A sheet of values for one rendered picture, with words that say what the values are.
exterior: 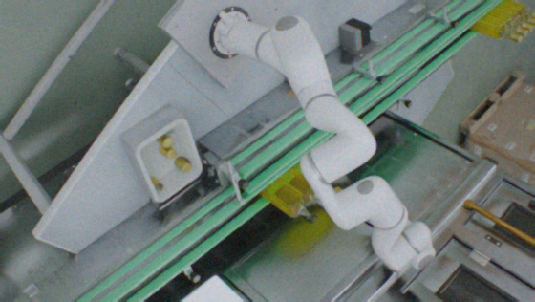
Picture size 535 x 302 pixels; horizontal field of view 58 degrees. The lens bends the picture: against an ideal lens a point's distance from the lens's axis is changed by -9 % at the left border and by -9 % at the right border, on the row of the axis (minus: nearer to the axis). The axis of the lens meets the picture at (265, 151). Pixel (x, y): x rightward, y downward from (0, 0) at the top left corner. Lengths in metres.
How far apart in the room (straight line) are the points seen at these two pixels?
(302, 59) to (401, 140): 0.91
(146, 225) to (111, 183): 0.17
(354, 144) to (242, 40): 0.47
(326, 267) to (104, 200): 0.68
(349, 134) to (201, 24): 0.55
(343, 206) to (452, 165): 0.83
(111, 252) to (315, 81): 0.77
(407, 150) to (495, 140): 3.44
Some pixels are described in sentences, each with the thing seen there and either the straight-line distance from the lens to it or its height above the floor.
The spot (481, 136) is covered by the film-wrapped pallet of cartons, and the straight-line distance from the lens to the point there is 5.37.
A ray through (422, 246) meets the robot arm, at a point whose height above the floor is 1.48.
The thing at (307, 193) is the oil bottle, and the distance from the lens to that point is 1.58.
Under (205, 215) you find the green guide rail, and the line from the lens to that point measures 1.57.
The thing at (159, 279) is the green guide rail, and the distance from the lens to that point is 1.57.
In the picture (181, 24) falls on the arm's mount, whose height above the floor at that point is 0.78.
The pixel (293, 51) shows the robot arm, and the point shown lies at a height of 1.13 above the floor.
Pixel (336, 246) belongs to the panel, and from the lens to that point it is 1.64.
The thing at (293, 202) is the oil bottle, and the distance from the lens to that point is 1.56.
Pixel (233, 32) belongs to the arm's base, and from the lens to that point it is 1.44.
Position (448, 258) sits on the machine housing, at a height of 1.47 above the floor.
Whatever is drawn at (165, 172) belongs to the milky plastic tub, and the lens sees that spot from 1.60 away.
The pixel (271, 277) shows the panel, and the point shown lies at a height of 1.13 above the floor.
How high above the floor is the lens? 1.89
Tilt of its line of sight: 37 degrees down
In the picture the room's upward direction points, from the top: 124 degrees clockwise
